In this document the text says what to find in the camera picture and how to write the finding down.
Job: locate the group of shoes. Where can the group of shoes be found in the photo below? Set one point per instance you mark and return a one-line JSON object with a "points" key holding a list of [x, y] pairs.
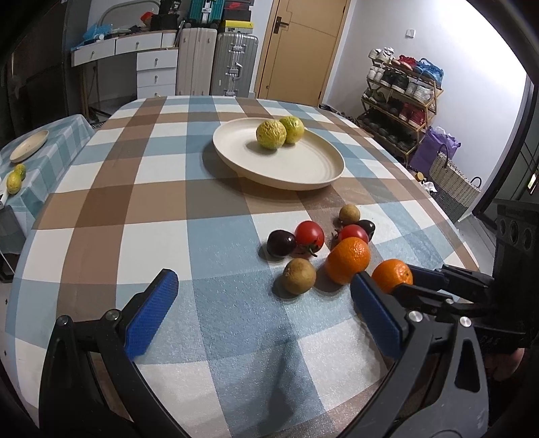
{"points": [[404, 84]]}

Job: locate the wooden door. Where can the wooden door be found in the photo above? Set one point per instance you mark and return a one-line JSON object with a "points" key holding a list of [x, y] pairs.
{"points": [[303, 50]]}

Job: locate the yellow-green passion fruit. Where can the yellow-green passion fruit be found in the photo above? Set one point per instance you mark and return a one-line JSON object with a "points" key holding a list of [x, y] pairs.
{"points": [[294, 128], [271, 134]]}

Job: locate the small green citrus fruit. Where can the small green citrus fruit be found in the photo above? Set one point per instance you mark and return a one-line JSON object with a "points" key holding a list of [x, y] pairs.
{"points": [[19, 170], [14, 183]]}

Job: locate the large cream plate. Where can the large cream plate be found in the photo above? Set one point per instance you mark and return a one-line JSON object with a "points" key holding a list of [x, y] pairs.
{"points": [[294, 164]]}

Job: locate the large brown kiwi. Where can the large brown kiwi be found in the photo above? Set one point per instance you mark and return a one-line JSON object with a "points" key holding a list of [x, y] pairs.
{"points": [[299, 276]]}

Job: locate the small red tomato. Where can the small red tomato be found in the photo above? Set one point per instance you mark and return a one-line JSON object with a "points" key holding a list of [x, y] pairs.
{"points": [[353, 233]]}

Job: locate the small orange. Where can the small orange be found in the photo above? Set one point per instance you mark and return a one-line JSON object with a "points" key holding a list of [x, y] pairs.
{"points": [[391, 274]]}

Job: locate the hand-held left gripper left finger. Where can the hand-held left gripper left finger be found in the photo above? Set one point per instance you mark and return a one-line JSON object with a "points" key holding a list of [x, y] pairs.
{"points": [[151, 311]]}

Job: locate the person's right hand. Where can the person's right hand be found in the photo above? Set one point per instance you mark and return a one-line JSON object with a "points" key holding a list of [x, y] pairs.
{"points": [[505, 364]]}

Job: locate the small brown round fruit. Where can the small brown round fruit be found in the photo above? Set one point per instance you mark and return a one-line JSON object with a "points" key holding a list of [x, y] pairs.
{"points": [[349, 214]]}

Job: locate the woven basket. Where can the woven basket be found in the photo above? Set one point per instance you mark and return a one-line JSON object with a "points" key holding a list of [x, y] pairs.
{"points": [[452, 181]]}

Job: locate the purple bag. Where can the purple bag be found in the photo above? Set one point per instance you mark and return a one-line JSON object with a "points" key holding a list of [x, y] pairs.
{"points": [[427, 149]]}

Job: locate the black red shoe box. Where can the black red shoe box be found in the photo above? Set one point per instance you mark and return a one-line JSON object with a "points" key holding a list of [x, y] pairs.
{"points": [[238, 9]]}

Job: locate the small cream plate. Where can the small cream plate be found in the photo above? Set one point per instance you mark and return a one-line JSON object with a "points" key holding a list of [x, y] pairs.
{"points": [[29, 145]]}

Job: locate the gold metal shoe rack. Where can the gold metal shoe rack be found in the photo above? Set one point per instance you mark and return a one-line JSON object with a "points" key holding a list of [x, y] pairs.
{"points": [[427, 107]]}

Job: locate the small dark plum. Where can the small dark plum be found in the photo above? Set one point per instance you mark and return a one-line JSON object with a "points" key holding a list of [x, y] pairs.
{"points": [[368, 227]]}

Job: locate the teal checked tablecloth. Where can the teal checked tablecloth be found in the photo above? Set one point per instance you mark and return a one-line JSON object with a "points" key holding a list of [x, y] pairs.
{"points": [[63, 147]]}

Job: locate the large dark plum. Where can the large dark plum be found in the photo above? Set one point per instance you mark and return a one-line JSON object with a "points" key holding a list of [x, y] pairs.
{"points": [[281, 243]]}

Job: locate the silver suitcase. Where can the silver suitcase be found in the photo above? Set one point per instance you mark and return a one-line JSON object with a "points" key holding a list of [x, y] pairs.
{"points": [[233, 67]]}

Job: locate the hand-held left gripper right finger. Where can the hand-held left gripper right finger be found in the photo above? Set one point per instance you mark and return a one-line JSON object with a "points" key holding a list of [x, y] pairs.
{"points": [[374, 316]]}

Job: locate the yellow shoe box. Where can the yellow shoe box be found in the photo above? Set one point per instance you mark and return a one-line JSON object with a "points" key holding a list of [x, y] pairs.
{"points": [[236, 26]]}

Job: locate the brown blue checked tablecloth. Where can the brown blue checked tablecloth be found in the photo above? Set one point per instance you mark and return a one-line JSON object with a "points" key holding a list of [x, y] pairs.
{"points": [[168, 219]]}

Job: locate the teal suitcase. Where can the teal suitcase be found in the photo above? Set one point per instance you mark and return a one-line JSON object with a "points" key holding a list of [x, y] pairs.
{"points": [[205, 10]]}

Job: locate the beige suitcase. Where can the beige suitcase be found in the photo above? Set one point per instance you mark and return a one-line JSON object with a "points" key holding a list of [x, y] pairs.
{"points": [[196, 63]]}

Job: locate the large orange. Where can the large orange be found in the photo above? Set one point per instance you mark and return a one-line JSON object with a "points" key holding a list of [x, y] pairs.
{"points": [[347, 260]]}

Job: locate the blue plastic bag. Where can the blue plastic bag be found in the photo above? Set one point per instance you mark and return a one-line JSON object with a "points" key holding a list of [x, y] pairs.
{"points": [[96, 33]]}

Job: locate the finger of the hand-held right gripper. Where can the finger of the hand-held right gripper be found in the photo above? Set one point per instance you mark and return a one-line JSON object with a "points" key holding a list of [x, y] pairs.
{"points": [[425, 276], [414, 295]]}

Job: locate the dark panelled wardrobe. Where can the dark panelled wardrobe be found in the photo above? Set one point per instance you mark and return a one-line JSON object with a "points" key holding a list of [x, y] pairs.
{"points": [[518, 160]]}

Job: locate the large red tomato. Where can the large red tomato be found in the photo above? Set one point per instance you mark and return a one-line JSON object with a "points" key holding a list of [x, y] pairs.
{"points": [[309, 236]]}

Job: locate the white drawer desk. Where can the white drawer desk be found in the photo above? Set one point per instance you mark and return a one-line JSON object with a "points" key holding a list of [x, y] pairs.
{"points": [[147, 63]]}

